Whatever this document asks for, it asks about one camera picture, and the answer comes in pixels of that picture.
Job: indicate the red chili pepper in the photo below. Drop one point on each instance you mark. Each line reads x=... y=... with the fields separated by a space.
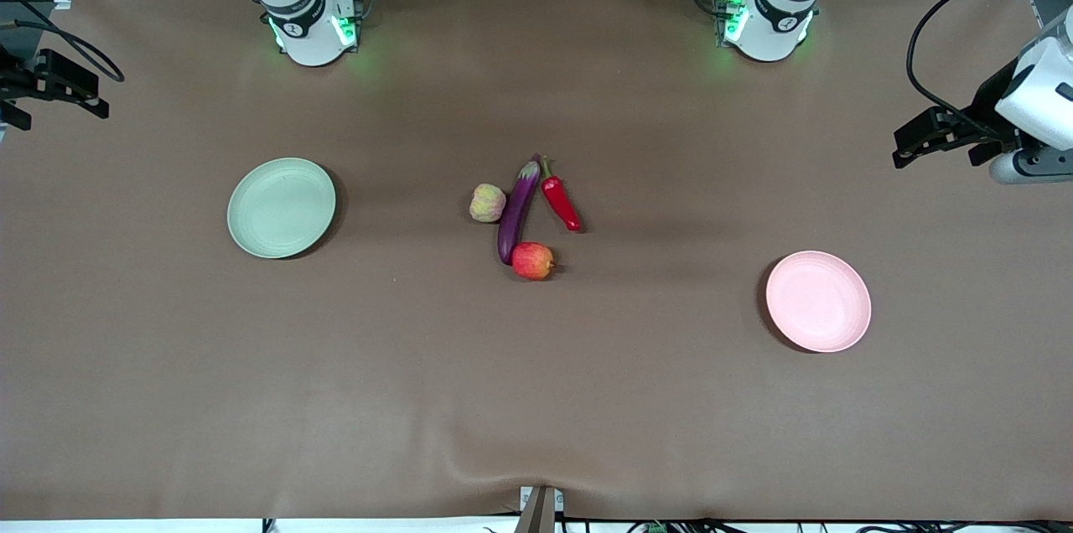
x=560 y=202

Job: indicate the pink round plate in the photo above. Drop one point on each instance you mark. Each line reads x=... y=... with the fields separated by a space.
x=817 y=302

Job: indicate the long purple eggplant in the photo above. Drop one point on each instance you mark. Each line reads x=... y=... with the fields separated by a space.
x=513 y=219

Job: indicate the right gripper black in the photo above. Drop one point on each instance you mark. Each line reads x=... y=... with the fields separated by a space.
x=18 y=80

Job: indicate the red apple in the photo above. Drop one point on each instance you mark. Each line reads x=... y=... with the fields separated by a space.
x=532 y=261

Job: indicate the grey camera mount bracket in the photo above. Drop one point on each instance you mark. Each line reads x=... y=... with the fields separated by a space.
x=539 y=509

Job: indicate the pale green round plate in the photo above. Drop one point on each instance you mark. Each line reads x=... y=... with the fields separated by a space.
x=281 y=208

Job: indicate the yellow pink peach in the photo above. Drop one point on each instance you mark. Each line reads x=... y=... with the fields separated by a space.
x=487 y=204

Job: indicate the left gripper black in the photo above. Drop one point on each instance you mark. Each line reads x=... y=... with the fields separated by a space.
x=986 y=109

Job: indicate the brown table cloth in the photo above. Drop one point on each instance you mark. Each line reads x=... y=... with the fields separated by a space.
x=536 y=390

